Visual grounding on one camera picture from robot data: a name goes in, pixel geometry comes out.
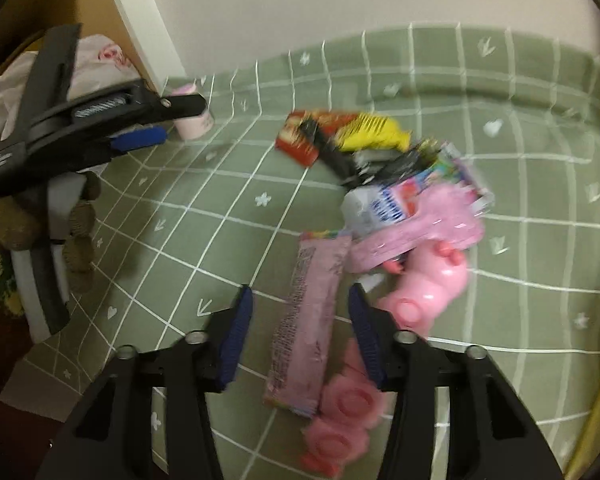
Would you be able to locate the white wrapper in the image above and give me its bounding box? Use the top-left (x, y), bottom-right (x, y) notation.
top-left (341, 182), bottom-right (421, 237)

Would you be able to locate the pink cup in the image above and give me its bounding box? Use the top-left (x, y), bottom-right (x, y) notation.
top-left (171, 84), bottom-right (214, 141)

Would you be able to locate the red snack packet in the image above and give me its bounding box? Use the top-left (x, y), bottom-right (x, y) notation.
top-left (275, 110), bottom-right (331, 167)

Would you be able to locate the white door frame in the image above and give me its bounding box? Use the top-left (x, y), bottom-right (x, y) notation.
top-left (97, 0), bottom-right (188, 86)

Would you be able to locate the colourful printed wrapper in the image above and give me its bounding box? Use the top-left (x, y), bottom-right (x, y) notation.
top-left (405, 142), bottom-right (496, 216)

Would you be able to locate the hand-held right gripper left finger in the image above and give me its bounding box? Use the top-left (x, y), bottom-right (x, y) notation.
top-left (35, 284), bottom-right (255, 480)

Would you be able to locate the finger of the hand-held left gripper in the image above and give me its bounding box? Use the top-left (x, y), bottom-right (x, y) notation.
top-left (80, 126), bottom-right (168, 162)
top-left (142, 91), bottom-right (208, 123)

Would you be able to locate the white plastic bag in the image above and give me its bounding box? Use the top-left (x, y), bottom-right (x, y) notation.
top-left (0, 34), bottom-right (143, 146)

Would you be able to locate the pink caterpillar toy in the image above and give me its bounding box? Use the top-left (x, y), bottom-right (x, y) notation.
top-left (300, 240), bottom-right (471, 476)

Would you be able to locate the yellow striped snack packet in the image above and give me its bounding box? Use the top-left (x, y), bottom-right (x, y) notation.
top-left (330, 111), bottom-right (413, 153)

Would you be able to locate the black wrapper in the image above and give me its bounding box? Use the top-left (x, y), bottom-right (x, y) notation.
top-left (300, 119), bottom-right (433, 186)

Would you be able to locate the green checked tablecloth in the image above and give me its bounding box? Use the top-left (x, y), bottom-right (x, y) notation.
top-left (0, 22), bottom-right (600, 480)

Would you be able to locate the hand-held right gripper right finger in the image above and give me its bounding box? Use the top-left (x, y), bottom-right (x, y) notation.
top-left (347, 282), bottom-right (566, 480)

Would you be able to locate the long pink snack wrapper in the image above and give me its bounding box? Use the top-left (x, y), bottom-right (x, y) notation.
top-left (262, 230), bottom-right (353, 420)

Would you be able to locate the person's left hand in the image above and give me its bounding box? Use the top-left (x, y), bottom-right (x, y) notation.
top-left (0, 172), bottom-right (103, 293)

